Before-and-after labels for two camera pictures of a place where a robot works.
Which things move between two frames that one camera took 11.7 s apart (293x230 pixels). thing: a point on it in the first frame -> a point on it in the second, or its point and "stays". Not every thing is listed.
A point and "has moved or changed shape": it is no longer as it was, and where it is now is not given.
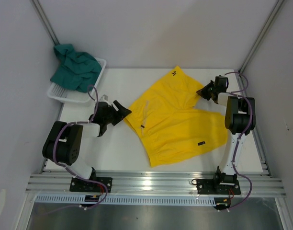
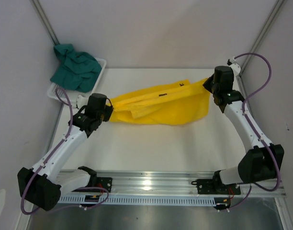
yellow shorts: [164, 117] has moved or changed shape
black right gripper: [202, 92] -> [207, 84]
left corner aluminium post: [44, 19] stays
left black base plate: [83, 186] stays
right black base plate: [213, 187] stays
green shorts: [77, 70] stays
